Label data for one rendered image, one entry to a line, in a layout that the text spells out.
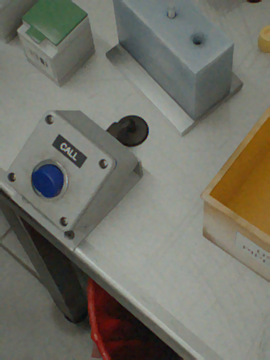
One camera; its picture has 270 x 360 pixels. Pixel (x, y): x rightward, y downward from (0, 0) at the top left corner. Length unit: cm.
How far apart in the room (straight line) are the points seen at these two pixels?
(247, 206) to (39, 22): 23
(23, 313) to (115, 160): 98
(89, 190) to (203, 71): 13
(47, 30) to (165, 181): 16
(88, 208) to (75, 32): 15
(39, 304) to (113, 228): 91
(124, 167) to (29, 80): 15
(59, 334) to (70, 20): 95
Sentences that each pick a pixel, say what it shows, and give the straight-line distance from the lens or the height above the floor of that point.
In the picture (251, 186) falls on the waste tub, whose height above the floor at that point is 88.
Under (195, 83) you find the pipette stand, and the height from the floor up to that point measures 96.
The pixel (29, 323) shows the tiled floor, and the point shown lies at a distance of 170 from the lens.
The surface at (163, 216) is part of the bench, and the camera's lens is 80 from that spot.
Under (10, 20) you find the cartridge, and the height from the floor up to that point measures 90.
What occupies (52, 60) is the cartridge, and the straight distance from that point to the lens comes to 81.
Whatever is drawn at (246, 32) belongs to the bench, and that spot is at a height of 87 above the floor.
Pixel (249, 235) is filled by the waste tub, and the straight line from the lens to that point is 71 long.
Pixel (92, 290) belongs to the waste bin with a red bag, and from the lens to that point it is 124.
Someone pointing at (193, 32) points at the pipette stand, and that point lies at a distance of 76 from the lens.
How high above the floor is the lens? 164
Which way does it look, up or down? 70 degrees down
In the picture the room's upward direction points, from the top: 9 degrees counter-clockwise
